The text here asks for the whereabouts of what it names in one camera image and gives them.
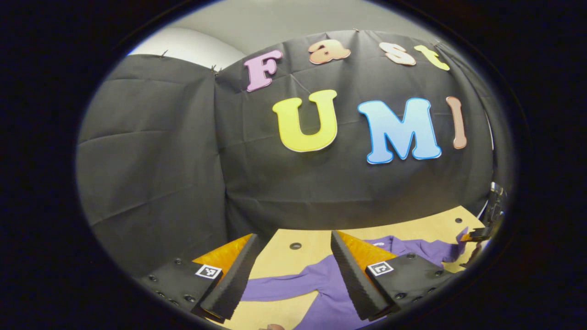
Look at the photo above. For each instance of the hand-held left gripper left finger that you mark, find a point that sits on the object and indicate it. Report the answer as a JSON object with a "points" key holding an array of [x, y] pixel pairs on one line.
{"points": [[236, 279]]}

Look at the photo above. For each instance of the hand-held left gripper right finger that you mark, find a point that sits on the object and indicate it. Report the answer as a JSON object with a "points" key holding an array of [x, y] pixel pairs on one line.
{"points": [[355, 279]]}

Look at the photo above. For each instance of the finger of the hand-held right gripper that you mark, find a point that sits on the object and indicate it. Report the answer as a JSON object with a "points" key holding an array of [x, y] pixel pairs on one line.
{"points": [[472, 256], [477, 236]]}

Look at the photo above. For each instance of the purple buttoned garment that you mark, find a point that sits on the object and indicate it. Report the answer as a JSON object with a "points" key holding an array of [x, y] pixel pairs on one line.
{"points": [[316, 280]]}

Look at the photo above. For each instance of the black backdrop cloth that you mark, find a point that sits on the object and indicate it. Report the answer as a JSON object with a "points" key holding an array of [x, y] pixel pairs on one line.
{"points": [[160, 160]]}

